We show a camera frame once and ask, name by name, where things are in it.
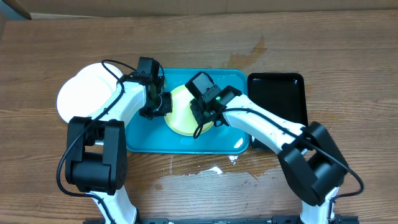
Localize yellow-green plate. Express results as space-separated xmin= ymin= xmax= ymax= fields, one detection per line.
xmin=165 ymin=85 xmax=198 ymax=136

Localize white plate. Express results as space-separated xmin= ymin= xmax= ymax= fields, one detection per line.
xmin=57 ymin=75 xmax=116 ymax=123
xmin=76 ymin=63 xmax=123 ymax=83

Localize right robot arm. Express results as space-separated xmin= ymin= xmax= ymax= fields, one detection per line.
xmin=185 ymin=72 xmax=348 ymax=223

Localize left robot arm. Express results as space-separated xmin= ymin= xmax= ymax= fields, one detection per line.
xmin=56 ymin=57 xmax=172 ymax=223

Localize teal plastic tray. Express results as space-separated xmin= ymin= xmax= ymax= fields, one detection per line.
xmin=126 ymin=68 xmax=249 ymax=154

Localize black plastic tray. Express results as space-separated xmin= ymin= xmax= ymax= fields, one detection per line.
xmin=247 ymin=72 xmax=309 ymax=152

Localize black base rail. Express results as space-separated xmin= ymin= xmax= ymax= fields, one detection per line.
xmin=82 ymin=215 xmax=360 ymax=224

